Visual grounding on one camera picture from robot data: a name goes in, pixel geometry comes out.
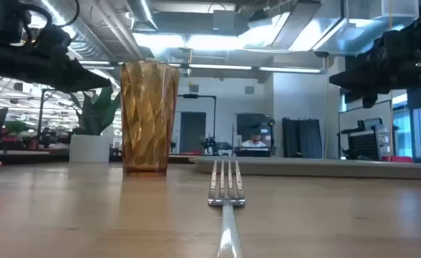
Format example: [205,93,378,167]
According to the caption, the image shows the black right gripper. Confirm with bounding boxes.
[329,10,421,109]

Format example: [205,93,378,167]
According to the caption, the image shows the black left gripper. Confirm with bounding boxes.
[0,25,113,93]

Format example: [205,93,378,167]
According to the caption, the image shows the amber faceted plastic cup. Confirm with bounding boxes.
[120,60,181,177]

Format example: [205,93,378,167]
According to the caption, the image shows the grey plastic tray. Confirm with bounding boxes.
[190,156,421,180]

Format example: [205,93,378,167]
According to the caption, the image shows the metal fork orange handle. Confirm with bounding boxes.
[208,160,246,258]

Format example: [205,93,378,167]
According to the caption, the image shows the green snake plant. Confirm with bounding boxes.
[69,85,122,136]

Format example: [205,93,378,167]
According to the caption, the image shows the black equipment rack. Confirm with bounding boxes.
[337,117,400,161]

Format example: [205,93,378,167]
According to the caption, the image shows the white plant pot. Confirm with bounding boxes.
[69,134,112,164]

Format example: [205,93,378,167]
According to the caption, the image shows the dark grey curtain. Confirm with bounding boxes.
[281,117,323,159]

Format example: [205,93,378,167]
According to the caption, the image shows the red bin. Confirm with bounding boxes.
[381,156,415,163]

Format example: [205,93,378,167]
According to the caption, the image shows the grey door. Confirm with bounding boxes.
[179,111,207,154]

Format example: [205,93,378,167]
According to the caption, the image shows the person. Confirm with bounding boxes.
[241,133,268,148]

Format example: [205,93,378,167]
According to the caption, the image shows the black laptop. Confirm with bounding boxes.
[233,146,272,158]

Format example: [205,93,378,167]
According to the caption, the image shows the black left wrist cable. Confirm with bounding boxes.
[16,0,81,47]

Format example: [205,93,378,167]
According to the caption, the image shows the black tall stand frame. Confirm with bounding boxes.
[177,93,218,156]

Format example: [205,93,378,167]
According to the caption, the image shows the dark wall screen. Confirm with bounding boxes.
[236,113,272,143]

